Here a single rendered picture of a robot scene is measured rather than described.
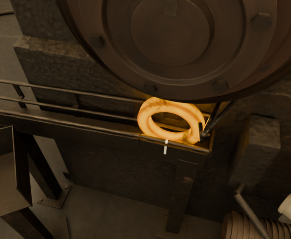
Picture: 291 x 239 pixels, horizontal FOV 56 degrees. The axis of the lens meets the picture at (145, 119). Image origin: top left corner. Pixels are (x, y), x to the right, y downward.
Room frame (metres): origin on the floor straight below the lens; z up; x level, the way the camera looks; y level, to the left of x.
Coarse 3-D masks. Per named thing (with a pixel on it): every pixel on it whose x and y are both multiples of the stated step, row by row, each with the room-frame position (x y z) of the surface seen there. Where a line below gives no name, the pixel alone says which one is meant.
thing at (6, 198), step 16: (0, 144) 0.46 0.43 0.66; (16, 144) 0.43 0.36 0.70; (0, 160) 0.44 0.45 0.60; (16, 160) 0.38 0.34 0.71; (0, 176) 0.39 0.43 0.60; (16, 176) 0.32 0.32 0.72; (0, 192) 0.34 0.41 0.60; (16, 192) 0.33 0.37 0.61; (0, 208) 0.29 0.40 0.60; (16, 208) 0.29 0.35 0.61; (16, 224) 0.32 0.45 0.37; (32, 224) 0.34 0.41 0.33; (48, 224) 0.44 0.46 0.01; (64, 224) 0.44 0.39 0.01
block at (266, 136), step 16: (256, 128) 0.42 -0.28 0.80; (272, 128) 0.42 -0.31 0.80; (240, 144) 0.42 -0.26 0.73; (256, 144) 0.37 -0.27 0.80; (272, 144) 0.37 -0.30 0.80; (240, 160) 0.37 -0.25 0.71; (256, 160) 0.36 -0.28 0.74; (272, 160) 0.36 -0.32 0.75; (240, 176) 0.37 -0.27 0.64; (256, 176) 0.36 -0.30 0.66
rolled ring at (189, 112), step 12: (144, 108) 0.48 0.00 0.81; (156, 108) 0.47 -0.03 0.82; (168, 108) 0.46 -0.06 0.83; (180, 108) 0.45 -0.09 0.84; (192, 108) 0.46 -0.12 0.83; (144, 120) 0.48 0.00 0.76; (192, 120) 0.44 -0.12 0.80; (204, 120) 0.46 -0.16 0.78; (144, 132) 0.48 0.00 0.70; (156, 132) 0.47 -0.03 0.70; (168, 132) 0.48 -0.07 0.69; (180, 132) 0.48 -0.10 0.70; (192, 132) 0.44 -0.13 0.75; (192, 144) 0.44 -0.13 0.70
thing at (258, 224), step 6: (240, 186) 0.35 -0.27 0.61; (234, 192) 0.34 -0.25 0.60; (240, 192) 0.33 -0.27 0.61; (240, 198) 0.32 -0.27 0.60; (240, 204) 0.30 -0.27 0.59; (246, 204) 0.30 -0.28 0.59; (246, 210) 0.29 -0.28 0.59; (252, 210) 0.29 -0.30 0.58; (252, 216) 0.27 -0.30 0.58; (258, 222) 0.26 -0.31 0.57; (258, 228) 0.25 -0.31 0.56; (264, 228) 0.25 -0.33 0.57; (264, 234) 0.23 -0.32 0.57
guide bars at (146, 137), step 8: (0, 112) 0.58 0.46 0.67; (8, 112) 0.57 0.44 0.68; (16, 112) 0.57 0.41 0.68; (48, 120) 0.53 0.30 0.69; (56, 120) 0.53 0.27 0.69; (64, 120) 0.52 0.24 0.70; (88, 128) 0.49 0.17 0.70; (96, 128) 0.49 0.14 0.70; (104, 128) 0.49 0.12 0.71; (128, 136) 0.46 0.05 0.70; (136, 136) 0.46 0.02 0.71; (144, 136) 0.45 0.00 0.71; (152, 136) 0.45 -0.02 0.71; (168, 144) 0.44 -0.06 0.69; (176, 144) 0.43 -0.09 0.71; (184, 144) 0.42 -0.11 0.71; (208, 152) 0.40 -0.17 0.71
